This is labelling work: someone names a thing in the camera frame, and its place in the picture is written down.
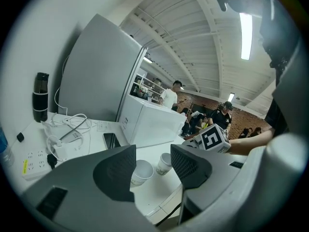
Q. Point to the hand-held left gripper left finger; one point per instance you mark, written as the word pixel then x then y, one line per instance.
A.
pixel 113 173

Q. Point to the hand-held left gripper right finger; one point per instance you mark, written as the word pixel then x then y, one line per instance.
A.
pixel 190 168

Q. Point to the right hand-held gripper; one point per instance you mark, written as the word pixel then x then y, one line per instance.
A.
pixel 212 138

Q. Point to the white paper cup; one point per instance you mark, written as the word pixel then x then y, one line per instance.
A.
pixel 142 171
pixel 164 164

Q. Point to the person's right forearm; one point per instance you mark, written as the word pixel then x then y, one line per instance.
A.
pixel 248 142

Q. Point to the black smartphone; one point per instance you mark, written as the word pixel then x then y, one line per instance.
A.
pixel 112 141

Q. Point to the long ceiling light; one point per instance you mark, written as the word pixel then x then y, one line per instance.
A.
pixel 147 60
pixel 246 35
pixel 231 97

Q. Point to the white printed card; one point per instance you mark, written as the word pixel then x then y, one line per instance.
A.
pixel 103 126

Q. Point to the clear plastic pouch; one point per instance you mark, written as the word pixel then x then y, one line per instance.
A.
pixel 72 136

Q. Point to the white microwave oven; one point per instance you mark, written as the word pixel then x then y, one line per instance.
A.
pixel 154 124

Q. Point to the white shelf rack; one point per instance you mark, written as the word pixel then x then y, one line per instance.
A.
pixel 150 88

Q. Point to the white power strip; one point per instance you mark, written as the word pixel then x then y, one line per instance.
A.
pixel 33 163

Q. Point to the small black square object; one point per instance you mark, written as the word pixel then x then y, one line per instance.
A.
pixel 20 137

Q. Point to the black drinking bottle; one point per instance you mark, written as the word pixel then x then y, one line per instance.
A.
pixel 40 100

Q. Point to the grey refrigerator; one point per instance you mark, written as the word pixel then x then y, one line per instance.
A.
pixel 101 69

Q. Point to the clear water bottle blue cap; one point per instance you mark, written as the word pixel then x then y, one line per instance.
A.
pixel 6 153

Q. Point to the person's black printed shirt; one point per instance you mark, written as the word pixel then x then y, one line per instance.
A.
pixel 277 45

